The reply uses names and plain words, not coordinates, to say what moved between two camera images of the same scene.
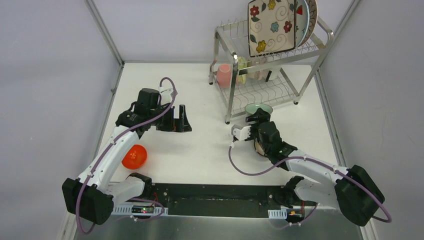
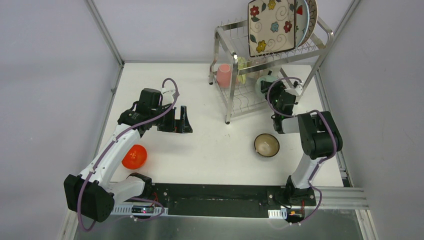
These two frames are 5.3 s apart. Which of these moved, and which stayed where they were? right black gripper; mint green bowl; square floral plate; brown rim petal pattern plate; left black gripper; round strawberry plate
Moved: right black gripper; mint green bowl
Stayed: square floral plate; brown rim petal pattern plate; left black gripper; round strawberry plate
